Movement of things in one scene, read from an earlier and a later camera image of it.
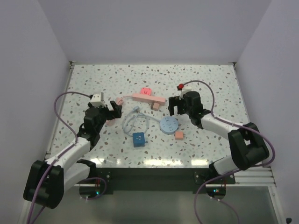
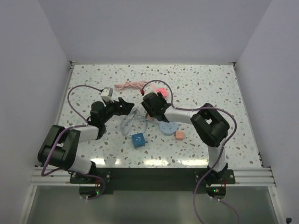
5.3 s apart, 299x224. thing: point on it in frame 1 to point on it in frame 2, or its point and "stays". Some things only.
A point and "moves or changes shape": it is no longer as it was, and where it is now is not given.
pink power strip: (145, 96) to (132, 85)
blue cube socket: (138, 139) stays
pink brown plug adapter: (155, 106) moves or changes shape
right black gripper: (175, 101) to (160, 97)
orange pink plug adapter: (179, 135) stays
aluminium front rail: (257, 176) stays
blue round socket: (168, 125) stays
